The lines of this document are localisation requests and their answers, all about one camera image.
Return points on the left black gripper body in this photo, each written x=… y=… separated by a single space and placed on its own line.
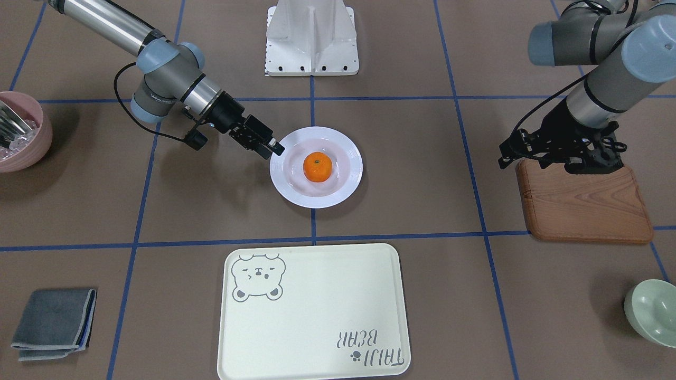
x=559 y=134

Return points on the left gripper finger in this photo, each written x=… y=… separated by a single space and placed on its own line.
x=594 y=162
x=512 y=150

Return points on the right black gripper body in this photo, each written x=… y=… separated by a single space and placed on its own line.
x=228 y=114

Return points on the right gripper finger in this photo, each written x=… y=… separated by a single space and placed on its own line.
x=264 y=135
x=262 y=150

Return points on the white round plate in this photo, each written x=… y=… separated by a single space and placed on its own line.
x=289 y=179

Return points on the orange fruit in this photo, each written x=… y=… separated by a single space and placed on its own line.
x=317 y=167

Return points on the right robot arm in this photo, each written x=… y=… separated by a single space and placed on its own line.
x=172 y=73

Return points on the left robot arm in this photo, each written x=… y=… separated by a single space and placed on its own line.
x=632 y=53

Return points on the wooden tray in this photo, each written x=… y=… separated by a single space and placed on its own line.
x=558 y=206

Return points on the cream bear serving tray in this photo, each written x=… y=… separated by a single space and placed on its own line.
x=315 y=312

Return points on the green bowl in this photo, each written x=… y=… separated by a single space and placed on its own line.
x=650 y=309

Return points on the pink bowl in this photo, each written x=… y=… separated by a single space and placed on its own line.
x=35 y=149

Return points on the metal scoop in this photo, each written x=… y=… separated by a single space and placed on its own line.
x=14 y=130

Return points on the folded grey cloth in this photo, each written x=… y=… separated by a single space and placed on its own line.
x=55 y=323

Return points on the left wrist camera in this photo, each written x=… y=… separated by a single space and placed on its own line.
x=607 y=148

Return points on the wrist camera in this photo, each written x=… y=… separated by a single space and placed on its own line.
x=607 y=148
x=195 y=139

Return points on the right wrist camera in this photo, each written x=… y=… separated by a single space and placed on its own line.
x=195 y=139

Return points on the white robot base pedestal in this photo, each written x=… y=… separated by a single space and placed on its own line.
x=311 y=38

